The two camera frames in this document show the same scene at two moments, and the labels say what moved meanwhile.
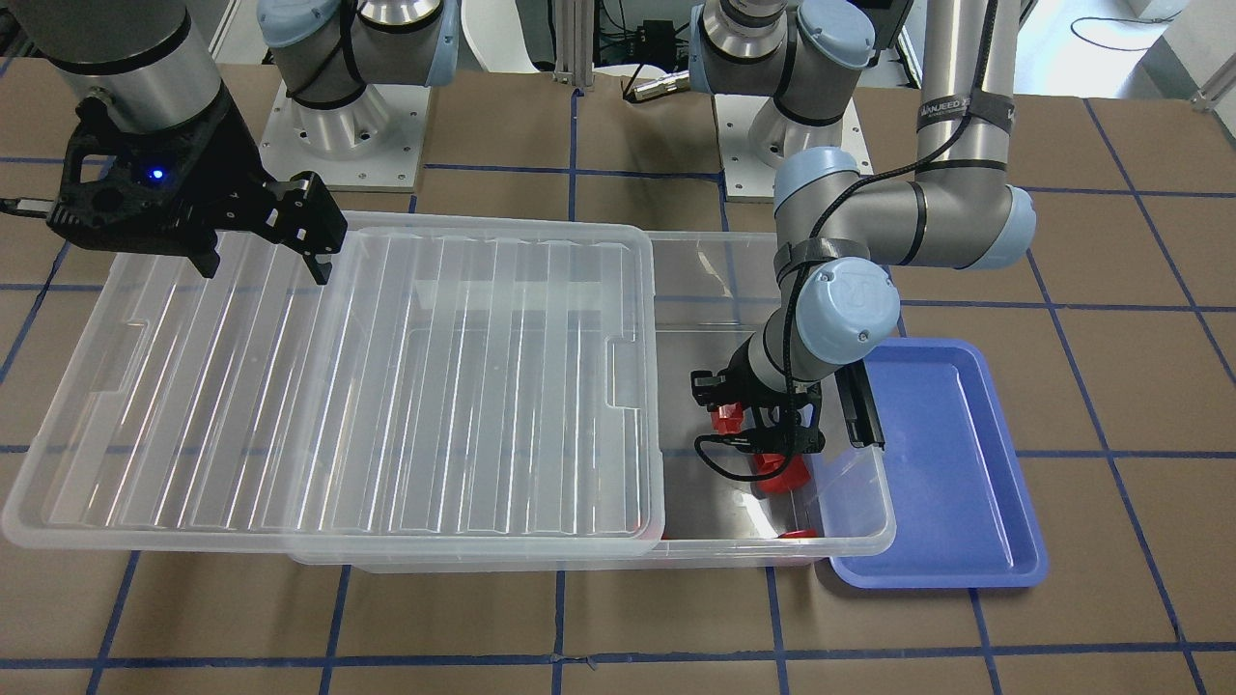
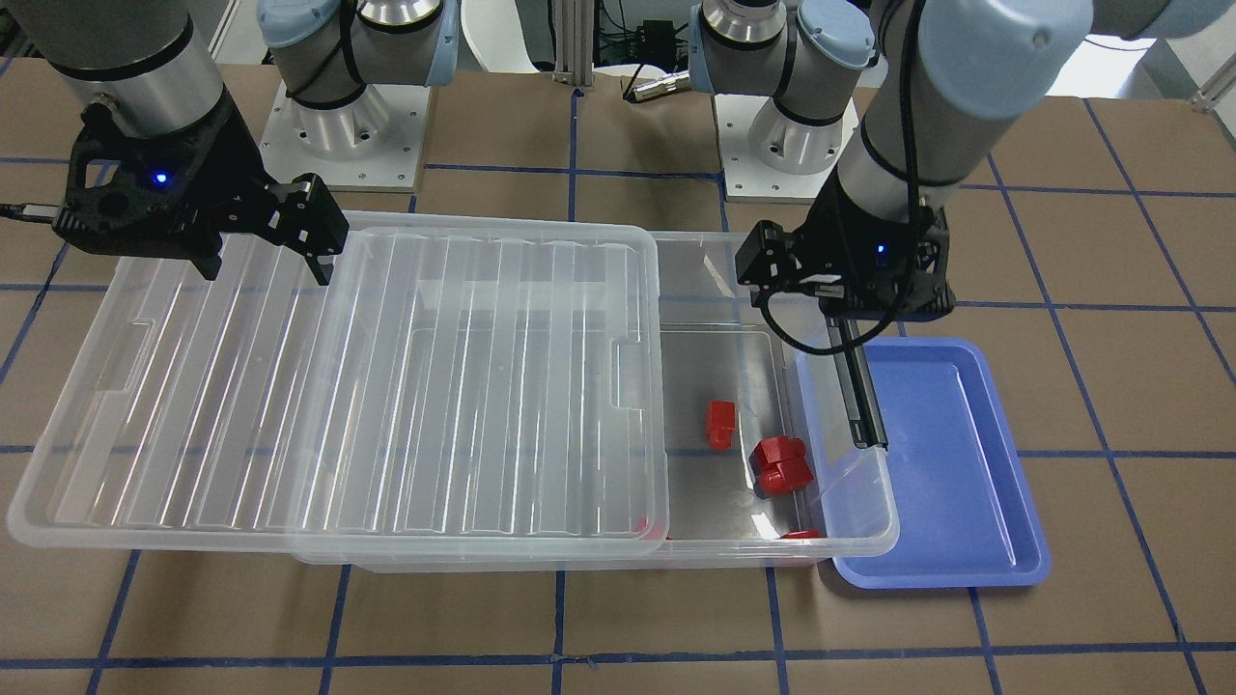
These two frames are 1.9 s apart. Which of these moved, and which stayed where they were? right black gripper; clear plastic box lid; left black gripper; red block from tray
Moved: left black gripper
Stayed: right black gripper; clear plastic box lid; red block from tray
